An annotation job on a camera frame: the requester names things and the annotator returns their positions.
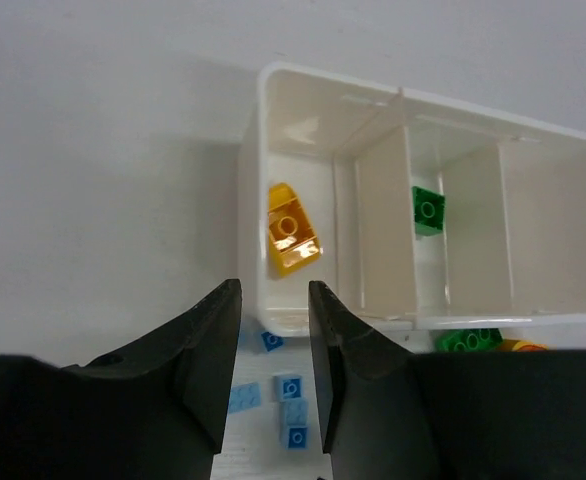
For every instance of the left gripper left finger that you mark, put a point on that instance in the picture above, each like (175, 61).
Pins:
(155, 408)

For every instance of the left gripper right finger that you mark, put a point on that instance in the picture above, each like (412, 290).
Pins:
(387, 413)

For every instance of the green long lego brick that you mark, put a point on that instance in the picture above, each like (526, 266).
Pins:
(469, 340)

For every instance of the blue small lego plate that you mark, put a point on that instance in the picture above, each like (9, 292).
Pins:
(294, 412)
(294, 437)
(288, 387)
(270, 342)

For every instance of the yellow sloped lego brick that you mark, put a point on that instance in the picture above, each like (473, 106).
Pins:
(293, 241)

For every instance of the small green lego brick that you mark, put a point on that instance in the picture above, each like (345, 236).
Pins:
(428, 211)

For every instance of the light blue lego plate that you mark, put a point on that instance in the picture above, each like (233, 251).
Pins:
(244, 397)

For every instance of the orange flower green lego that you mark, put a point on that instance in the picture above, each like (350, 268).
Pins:
(515, 345)

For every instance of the white three-compartment bin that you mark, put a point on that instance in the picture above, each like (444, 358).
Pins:
(513, 249)

